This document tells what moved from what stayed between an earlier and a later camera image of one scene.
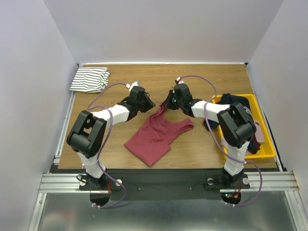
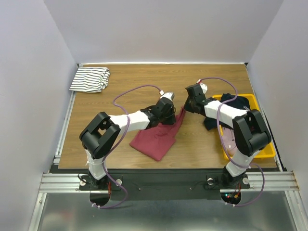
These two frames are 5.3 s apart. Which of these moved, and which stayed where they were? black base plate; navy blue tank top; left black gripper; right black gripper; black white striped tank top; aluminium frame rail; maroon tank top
Moved: left black gripper; maroon tank top; right black gripper
Stayed: black base plate; black white striped tank top; aluminium frame rail; navy blue tank top
